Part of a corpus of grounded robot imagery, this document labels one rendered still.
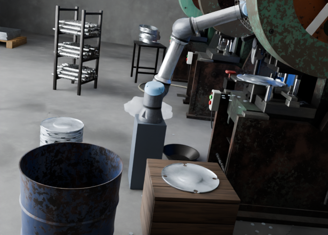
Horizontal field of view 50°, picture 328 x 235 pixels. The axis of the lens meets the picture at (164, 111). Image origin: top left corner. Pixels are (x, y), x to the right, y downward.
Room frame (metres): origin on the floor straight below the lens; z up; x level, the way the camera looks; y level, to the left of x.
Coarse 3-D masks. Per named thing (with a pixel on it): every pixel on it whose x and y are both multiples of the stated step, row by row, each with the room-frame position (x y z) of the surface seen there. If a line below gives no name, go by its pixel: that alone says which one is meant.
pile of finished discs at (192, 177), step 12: (168, 168) 1.62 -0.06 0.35; (180, 168) 1.64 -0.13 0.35; (192, 168) 1.66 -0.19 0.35; (204, 168) 1.68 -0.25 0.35; (168, 180) 1.50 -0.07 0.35; (180, 180) 1.51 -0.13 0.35; (192, 180) 1.52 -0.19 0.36; (204, 180) 1.55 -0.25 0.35; (216, 180) 1.57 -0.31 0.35; (192, 192) 1.42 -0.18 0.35; (204, 192) 1.43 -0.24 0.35
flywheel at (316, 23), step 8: (296, 0) 1.71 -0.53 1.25; (304, 0) 1.71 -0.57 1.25; (312, 0) 1.71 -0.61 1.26; (320, 0) 1.72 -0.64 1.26; (296, 8) 1.71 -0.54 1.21; (304, 8) 1.71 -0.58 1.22; (312, 8) 1.72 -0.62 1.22; (320, 8) 1.72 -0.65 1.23; (304, 16) 1.71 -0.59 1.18; (312, 16) 1.72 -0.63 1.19; (320, 16) 1.67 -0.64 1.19; (304, 24) 1.71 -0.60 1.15; (312, 24) 1.66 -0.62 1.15; (320, 24) 1.67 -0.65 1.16; (312, 32) 1.67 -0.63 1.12; (320, 32) 1.72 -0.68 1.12; (320, 40) 1.72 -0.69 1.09
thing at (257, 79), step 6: (240, 78) 2.06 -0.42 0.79; (246, 78) 2.11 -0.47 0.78; (252, 78) 2.11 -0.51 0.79; (258, 78) 2.14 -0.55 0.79; (264, 78) 2.21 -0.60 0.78; (270, 78) 2.22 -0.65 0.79; (258, 84) 1.97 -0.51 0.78; (264, 84) 1.97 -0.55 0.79; (270, 84) 2.03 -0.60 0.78; (276, 84) 2.05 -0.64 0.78; (282, 84) 2.08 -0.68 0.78
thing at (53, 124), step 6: (48, 120) 2.31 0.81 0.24; (54, 120) 2.33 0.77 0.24; (60, 120) 2.35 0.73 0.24; (66, 120) 2.36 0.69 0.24; (72, 120) 2.38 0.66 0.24; (78, 120) 2.39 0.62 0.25; (42, 126) 2.19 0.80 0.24; (48, 126) 2.21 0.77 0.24; (54, 126) 2.22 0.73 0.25; (60, 126) 2.22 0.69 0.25; (66, 126) 2.24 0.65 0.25; (72, 126) 2.27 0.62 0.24; (78, 126) 2.28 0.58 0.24; (66, 132) 2.14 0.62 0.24
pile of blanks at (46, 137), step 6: (42, 132) 2.17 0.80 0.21; (48, 132) 2.13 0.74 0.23; (54, 132) 2.13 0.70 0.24; (60, 132) 2.13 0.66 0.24; (72, 132) 2.17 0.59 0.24; (78, 132) 2.21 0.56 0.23; (42, 138) 2.17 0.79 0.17; (48, 138) 2.13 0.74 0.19; (54, 138) 2.13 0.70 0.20; (60, 138) 2.15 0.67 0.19; (66, 138) 2.16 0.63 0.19; (72, 138) 2.18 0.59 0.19; (78, 138) 2.23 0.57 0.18; (42, 144) 2.16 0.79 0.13
